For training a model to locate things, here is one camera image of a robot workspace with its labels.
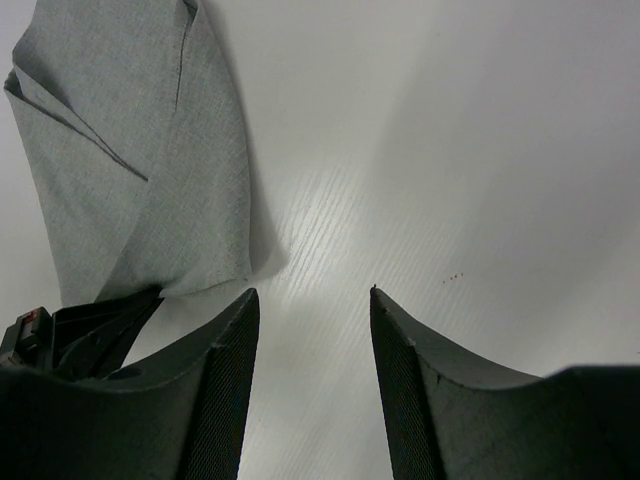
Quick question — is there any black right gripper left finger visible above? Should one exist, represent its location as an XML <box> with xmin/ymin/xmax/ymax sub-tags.
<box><xmin>1</xmin><ymin>289</ymin><xmax>260</xmax><ymax>479</ymax></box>

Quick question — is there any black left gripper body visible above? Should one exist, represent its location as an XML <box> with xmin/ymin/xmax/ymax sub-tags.
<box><xmin>1</xmin><ymin>308</ymin><xmax>54</xmax><ymax>370</ymax></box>

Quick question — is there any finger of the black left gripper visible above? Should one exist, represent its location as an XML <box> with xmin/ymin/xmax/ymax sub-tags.
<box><xmin>52</xmin><ymin>287</ymin><xmax>163</xmax><ymax>378</ymax></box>

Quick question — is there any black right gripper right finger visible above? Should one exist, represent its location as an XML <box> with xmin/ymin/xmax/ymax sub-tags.
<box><xmin>370</xmin><ymin>288</ymin><xmax>639</xmax><ymax>479</ymax></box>

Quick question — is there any grey cloth napkin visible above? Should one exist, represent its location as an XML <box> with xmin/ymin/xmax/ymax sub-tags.
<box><xmin>4</xmin><ymin>1</ymin><xmax>251</xmax><ymax>306</ymax></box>

